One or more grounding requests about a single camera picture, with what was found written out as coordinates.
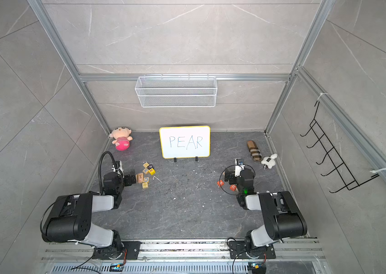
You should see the red A letter block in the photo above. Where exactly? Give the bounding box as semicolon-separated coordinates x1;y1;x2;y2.
217;180;224;188

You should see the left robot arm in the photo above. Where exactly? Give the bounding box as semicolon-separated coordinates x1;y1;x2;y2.
40;172;137;260

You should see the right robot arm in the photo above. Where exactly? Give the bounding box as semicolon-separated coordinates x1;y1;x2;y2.
218;165;308;256

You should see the wooden picture block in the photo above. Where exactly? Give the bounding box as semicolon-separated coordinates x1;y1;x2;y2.
136;173;144;184

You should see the striped brown glasses case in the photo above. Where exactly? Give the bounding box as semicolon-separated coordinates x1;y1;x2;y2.
247;140;263;162

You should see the white plush dog toy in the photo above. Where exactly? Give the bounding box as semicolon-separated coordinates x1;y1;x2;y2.
261;154;278;170

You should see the pink plush doll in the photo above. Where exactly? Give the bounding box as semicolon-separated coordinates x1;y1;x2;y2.
109;127;133;151

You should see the yellow framed whiteboard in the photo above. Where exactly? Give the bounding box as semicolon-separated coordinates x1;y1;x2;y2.
159;126;211;159

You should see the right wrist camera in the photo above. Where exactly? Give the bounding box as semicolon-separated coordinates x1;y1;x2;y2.
235;158;245;177

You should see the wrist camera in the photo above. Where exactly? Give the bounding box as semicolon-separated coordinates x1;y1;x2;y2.
235;158;245;177
112;161;124;178

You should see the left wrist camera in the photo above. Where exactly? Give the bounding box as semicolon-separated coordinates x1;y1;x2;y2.
112;161;124;178

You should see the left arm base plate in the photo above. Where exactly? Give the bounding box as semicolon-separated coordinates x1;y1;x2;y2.
92;241;142;260

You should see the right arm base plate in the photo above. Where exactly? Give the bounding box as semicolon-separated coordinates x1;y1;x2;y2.
226;238;276;260

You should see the white wire mesh basket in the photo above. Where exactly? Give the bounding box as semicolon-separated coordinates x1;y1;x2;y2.
135;76;218;108

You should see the black wire hook rack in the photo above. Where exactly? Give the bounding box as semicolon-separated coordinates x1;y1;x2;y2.
300;102;380;194

